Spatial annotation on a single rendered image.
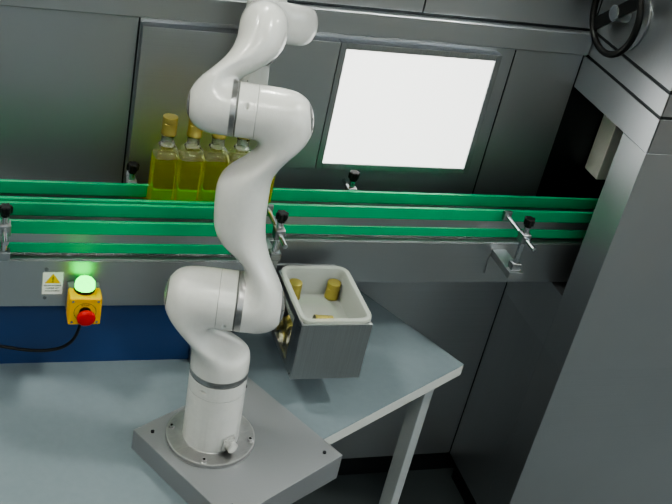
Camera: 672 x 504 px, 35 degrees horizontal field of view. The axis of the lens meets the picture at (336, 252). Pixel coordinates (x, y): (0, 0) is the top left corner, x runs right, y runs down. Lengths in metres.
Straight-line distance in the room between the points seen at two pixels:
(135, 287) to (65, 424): 0.34
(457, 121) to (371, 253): 0.41
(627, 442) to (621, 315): 0.51
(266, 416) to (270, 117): 0.78
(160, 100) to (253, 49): 0.64
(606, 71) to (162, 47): 1.11
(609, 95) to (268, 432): 1.19
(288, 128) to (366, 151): 0.84
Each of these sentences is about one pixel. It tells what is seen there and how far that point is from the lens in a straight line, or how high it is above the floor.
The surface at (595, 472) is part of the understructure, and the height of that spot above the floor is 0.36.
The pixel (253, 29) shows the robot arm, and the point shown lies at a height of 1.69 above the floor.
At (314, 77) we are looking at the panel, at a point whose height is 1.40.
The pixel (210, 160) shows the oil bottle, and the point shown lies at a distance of 2.45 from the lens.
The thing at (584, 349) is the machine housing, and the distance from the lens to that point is 2.93.
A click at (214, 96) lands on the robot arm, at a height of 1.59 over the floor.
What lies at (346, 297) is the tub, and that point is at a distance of 2.55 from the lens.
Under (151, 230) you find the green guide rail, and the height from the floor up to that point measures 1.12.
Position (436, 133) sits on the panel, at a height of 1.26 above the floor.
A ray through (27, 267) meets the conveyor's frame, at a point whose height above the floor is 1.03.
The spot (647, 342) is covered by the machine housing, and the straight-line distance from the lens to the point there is 3.03.
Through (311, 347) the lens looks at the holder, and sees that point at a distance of 2.42.
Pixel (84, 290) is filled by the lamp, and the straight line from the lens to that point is 2.37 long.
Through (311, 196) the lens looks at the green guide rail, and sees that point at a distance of 2.64.
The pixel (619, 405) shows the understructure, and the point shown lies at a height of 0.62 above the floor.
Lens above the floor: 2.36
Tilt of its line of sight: 31 degrees down
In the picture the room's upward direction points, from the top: 13 degrees clockwise
